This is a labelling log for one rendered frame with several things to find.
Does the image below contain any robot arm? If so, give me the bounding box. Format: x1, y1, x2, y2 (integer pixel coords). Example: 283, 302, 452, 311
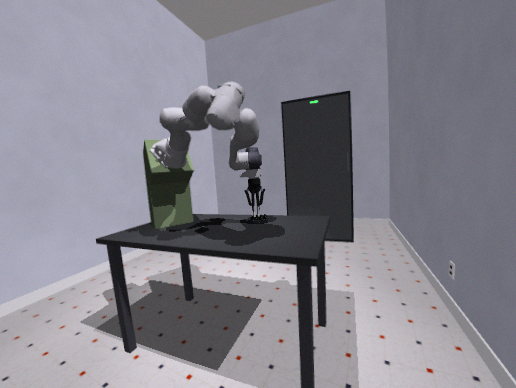
150, 82, 262, 179

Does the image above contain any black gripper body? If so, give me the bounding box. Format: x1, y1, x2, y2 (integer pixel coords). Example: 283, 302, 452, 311
248, 178, 262, 194

